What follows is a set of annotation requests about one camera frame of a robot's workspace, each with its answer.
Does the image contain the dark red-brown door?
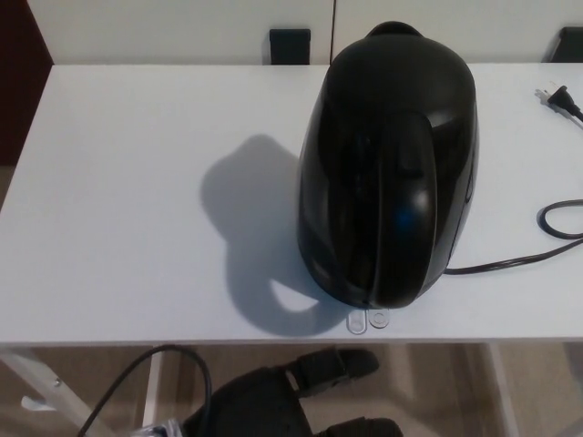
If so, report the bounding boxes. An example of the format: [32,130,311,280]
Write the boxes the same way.
[0,0,55,168]

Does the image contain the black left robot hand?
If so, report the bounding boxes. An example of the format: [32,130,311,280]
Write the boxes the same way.
[182,348,399,437]

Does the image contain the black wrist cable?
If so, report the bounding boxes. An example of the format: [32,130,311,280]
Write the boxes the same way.
[79,343,214,437]

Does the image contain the long clear plastic kettle tab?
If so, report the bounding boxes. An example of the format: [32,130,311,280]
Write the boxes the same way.
[346,311,369,335]

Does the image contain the black power cord with plug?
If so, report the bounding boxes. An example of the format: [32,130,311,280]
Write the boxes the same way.
[444,80,583,277]

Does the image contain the black electric kettle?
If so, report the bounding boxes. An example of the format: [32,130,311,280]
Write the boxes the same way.
[295,22,481,312]

